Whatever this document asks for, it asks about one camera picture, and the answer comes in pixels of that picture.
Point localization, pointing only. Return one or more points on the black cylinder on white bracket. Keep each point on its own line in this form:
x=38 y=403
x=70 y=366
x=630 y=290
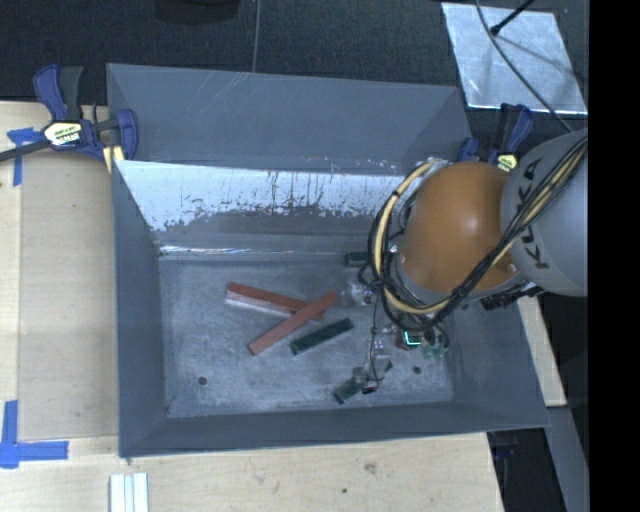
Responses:
x=354 y=259

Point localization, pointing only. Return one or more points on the red-brown flat block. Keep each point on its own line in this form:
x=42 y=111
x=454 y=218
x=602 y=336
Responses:
x=292 y=324
x=260 y=299

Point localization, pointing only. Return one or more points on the pale wood flat board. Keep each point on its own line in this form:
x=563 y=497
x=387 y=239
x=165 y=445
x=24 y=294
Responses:
x=67 y=300

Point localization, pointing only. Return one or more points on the grey metal bin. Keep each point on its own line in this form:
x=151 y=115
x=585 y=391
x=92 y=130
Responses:
x=260 y=300

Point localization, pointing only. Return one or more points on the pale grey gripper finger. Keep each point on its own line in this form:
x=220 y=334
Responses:
x=383 y=364
x=359 y=375

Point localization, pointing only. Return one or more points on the dark green flat block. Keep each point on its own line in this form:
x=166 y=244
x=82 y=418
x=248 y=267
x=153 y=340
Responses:
x=346 y=391
x=321 y=336

